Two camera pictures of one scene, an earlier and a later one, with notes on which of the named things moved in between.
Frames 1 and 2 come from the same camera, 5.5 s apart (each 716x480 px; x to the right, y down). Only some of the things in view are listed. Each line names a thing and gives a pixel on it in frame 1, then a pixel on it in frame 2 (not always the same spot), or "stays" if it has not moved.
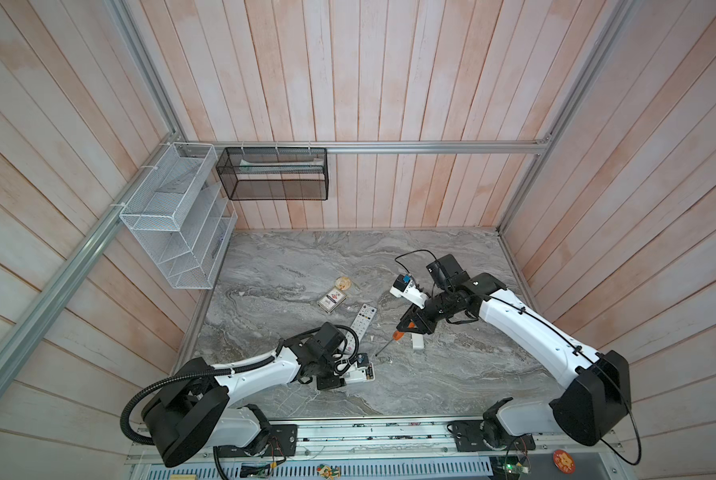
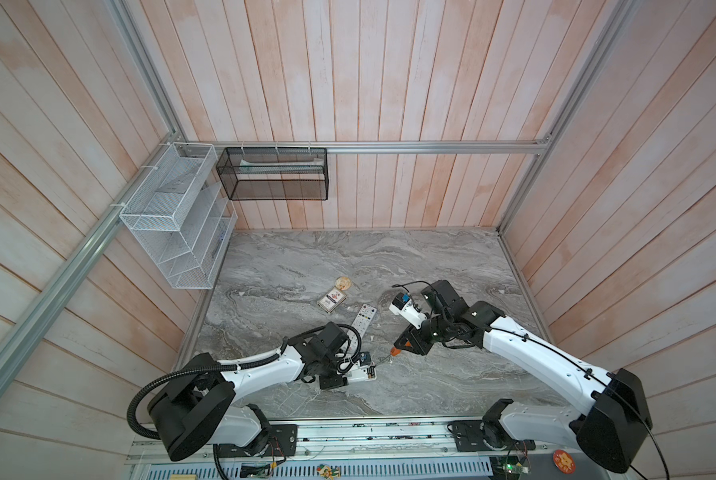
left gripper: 330,383 stays
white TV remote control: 360,323 stays
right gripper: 417,321 to 414,344
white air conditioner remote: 366,374 stays
